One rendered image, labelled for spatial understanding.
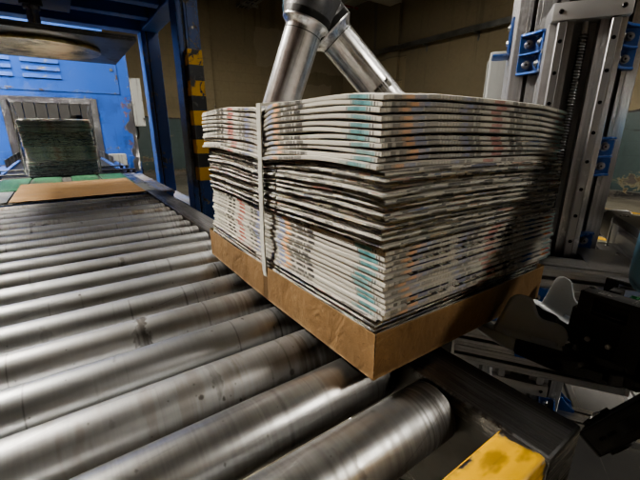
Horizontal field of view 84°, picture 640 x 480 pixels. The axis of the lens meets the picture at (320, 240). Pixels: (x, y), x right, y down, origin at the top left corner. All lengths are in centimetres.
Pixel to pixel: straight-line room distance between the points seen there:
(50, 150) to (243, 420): 194
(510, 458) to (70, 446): 29
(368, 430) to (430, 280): 13
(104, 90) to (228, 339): 345
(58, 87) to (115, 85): 41
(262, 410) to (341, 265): 13
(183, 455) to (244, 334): 16
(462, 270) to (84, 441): 33
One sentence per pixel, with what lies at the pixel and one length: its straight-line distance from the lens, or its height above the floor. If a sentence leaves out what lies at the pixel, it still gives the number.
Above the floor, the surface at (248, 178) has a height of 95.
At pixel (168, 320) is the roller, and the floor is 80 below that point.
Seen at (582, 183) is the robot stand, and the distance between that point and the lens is 98.
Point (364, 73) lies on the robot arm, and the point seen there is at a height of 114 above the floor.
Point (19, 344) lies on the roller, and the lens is 51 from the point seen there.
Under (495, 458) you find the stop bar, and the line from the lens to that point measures 27.
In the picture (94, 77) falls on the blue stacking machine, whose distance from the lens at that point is 376.
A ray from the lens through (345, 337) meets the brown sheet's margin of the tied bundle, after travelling 32.
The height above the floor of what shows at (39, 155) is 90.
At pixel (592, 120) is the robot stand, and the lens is 97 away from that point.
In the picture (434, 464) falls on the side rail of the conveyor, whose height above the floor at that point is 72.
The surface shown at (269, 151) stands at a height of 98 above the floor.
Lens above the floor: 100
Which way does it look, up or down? 17 degrees down
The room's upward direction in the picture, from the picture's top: straight up
